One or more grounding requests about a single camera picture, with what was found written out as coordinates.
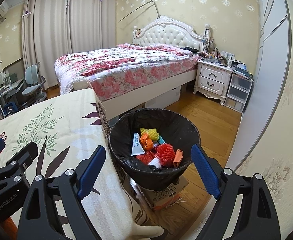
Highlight orange wrapper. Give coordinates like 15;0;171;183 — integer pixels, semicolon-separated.
140;134;154;150
174;149;184;168

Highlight white storage box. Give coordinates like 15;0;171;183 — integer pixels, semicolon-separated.
145;86;182;109

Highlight beige window curtain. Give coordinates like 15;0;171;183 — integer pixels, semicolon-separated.
68;0;118;54
21;0;72;90

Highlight clear plastic drawer unit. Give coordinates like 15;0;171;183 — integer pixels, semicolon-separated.
224;72;253;114

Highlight waste bin with black liner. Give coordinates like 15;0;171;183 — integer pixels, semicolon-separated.
108;108;202;191

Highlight grey study desk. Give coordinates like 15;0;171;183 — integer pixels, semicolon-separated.
0;79;25;98

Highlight pile of red wrappers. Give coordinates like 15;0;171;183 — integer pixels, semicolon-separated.
136;151;157;165

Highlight yellow foam fruit net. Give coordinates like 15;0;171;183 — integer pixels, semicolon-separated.
140;127;160;140

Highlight white carved nightstand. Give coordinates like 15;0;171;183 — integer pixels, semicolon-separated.
193;60;234;107

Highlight red foam fruit net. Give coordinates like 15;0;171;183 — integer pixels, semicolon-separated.
156;144;176;167

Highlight pink floral quilt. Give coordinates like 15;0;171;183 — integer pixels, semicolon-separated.
54;43;199;102

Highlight tangled charger cables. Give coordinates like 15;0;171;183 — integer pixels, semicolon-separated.
202;29;213;53

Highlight blue plastic stool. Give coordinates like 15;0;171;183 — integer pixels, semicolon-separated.
3;101;19;113

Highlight white printed pouch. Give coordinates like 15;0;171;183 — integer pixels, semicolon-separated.
131;132;145;157

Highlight pile of small boxes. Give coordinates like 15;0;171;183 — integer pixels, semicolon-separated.
230;60;253;78

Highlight white sliding wardrobe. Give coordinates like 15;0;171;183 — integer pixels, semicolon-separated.
225;0;293;173

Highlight white tissue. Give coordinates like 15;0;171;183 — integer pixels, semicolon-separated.
149;157;163;169

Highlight orange cloth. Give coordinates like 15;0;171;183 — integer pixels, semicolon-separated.
1;216;19;240

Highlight cluster of small bottles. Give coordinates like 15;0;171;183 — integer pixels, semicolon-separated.
200;50;233;67

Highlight brown cardboard box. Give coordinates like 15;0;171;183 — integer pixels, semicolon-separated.
143;174;189;210

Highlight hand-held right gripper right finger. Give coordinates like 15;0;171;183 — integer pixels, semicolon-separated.
191;144;281;240

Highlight blue-grey desk chair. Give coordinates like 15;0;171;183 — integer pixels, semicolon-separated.
21;64;47;103

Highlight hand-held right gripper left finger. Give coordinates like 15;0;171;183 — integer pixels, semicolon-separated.
16;145;106;240

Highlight clear desk organizer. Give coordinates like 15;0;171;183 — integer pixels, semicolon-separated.
0;70;14;87

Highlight dark clothes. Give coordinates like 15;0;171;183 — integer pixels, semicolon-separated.
179;45;199;55

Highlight thin metal canopy rod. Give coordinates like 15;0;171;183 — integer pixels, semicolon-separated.
118;0;161;22

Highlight white tufted bed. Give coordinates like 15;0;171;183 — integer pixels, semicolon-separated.
54;15;204;122

